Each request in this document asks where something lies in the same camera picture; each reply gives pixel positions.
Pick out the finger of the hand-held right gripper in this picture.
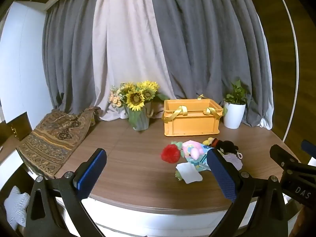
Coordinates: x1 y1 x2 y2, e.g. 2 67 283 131
270 144 300 174
301 140 316 159

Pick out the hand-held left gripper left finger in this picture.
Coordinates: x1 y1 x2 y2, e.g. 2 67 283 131
25 148 116 237

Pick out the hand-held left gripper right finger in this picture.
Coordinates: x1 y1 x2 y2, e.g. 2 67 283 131
206 149 289 237

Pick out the pastel pink plush toy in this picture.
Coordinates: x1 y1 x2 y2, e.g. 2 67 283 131
181 140 214 172

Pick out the red plush strawberry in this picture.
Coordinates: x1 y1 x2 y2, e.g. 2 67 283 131
160 141 184 164

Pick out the orange plastic crate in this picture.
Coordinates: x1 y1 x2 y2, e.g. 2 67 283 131
162 94 224 137

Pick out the lavender plush toy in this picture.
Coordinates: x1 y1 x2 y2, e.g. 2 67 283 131
223 152 244 170

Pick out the black plush toy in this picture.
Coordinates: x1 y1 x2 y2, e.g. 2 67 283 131
211 138 239 156

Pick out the brown patterned cloth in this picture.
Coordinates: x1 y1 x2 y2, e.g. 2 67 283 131
17 106 100 178

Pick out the white plant pot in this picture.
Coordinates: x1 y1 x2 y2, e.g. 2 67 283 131
223 101 246 129

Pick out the grey flower vase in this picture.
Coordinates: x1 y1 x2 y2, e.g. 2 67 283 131
124 101 152 131

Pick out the striped white cloth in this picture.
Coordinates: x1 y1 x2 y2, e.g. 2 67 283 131
4 186 31 230

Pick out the white curved pole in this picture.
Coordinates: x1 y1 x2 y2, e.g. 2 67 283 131
270 0 300 142

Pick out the brown wooden panel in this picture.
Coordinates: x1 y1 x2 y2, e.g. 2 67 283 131
0 112 33 147

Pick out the sunflower bouquet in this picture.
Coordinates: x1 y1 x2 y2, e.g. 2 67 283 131
109 80 169 111

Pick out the grey curtain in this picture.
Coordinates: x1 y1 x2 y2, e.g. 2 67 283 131
42 0 111 115
148 0 274 130

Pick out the white curtain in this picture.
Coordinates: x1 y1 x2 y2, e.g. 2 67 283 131
92 0 176 122

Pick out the white cabinet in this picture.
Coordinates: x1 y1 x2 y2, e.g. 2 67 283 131
0 1 53 131

